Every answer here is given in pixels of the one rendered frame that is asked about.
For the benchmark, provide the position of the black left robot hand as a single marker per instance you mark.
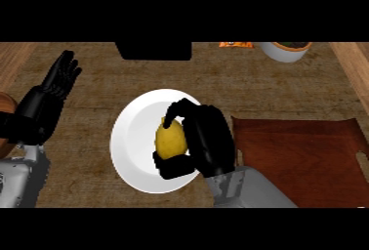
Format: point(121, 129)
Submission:
point(45, 97)

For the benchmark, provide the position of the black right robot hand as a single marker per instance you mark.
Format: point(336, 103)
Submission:
point(206, 136)

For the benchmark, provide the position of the yellow lemon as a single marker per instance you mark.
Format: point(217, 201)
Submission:
point(169, 140)

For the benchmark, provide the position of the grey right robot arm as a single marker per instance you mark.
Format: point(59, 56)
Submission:
point(249, 190)

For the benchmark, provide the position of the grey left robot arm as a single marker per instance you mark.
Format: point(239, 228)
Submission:
point(19, 179)

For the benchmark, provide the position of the white round plate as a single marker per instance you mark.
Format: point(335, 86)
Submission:
point(135, 143)

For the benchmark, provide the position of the brown wooden tray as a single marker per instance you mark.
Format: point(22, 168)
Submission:
point(302, 159)

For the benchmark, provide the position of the round brown wooden board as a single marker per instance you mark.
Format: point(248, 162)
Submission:
point(6, 123)

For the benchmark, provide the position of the black box appliance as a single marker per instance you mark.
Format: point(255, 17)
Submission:
point(153, 50)

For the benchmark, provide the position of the orange snack packet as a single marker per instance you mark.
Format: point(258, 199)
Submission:
point(236, 44)

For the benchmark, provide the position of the white plant pot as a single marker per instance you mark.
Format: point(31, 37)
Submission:
point(284, 50)

